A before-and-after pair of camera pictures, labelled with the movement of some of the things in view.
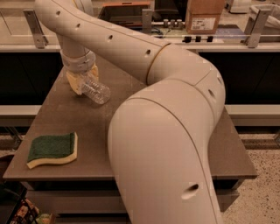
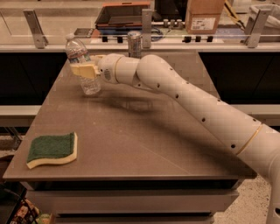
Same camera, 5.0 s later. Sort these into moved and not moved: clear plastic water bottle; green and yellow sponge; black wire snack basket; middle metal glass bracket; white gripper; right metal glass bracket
Moved: white gripper; clear plastic water bottle
Not moved: black wire snack basket; right metal glass bracket; middle metal glass bracket; green and yellow sponge
